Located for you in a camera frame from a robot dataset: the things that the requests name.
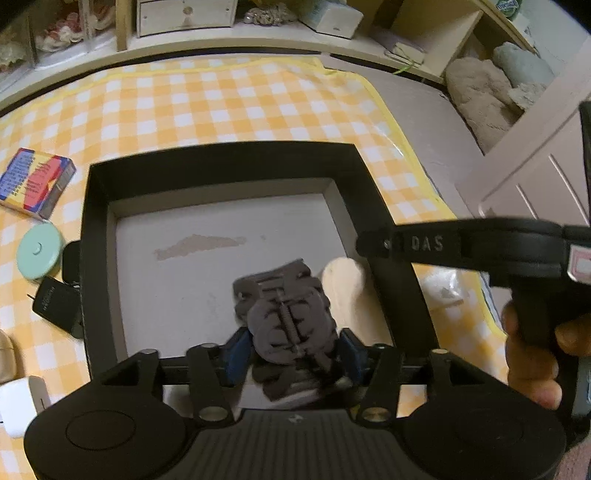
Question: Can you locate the white cabinet door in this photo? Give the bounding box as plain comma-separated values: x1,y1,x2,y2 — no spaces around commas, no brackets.
455,28,591,222

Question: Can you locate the wooden shelf unit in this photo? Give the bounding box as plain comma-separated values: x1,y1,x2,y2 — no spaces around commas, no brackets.
0,0,543,90

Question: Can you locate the white small drawer box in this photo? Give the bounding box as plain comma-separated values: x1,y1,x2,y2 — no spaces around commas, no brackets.
136,0,238,38

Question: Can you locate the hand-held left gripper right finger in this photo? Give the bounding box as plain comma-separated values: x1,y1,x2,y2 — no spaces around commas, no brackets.
339,329,483,424

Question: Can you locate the pale notebook with green ribbon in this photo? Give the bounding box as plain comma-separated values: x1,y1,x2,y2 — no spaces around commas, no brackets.
384,41,428,75

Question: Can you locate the white wall charger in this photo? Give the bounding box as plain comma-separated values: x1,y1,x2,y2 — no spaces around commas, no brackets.
0,376,52,438

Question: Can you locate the tangle of beads and cords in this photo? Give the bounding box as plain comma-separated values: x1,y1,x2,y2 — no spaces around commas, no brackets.
245,0,301,26

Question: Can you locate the light green towel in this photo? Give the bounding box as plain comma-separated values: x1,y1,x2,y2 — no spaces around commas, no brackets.
492,41,555,109

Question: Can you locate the yellow white checked mat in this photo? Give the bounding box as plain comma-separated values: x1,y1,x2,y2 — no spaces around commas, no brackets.
0,58,506,462

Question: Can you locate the black wall charger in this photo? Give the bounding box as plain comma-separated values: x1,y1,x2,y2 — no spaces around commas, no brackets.
28,276,83,340

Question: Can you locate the black cardboard box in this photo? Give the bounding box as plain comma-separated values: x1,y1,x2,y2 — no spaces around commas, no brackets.
79,142,440,377

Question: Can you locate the person's right hand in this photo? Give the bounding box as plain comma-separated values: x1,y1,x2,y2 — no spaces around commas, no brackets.
501,300,591,411

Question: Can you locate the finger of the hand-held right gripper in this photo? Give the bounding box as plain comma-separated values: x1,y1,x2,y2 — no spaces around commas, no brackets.
355,220,466,269

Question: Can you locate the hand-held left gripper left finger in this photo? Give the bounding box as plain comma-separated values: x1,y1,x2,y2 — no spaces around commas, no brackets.
99,329,254,423

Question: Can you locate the dark brown hair claw clip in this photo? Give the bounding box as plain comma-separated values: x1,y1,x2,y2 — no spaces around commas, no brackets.
232,259,342,401

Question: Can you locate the mint round tape measure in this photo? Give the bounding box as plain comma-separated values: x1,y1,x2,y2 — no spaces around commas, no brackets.
16,225,65,281

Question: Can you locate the fluffy beige blanket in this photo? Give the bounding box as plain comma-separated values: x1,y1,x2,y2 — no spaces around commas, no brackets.
445,56,525,155

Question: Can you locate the clear plastic scrap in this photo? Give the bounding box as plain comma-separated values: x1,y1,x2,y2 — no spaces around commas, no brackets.
422,272,467,308

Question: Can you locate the small black object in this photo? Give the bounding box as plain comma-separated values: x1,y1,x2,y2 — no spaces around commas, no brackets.
61,240,84,286

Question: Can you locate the clear doll display case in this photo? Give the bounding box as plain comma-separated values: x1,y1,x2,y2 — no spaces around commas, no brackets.
0,0,116,84

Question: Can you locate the white tissue box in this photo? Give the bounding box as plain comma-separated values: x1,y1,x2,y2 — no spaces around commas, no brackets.
300,0,365,38

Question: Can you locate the colourful printed card box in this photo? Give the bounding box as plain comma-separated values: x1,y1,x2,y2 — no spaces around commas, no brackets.
0,148,77,220

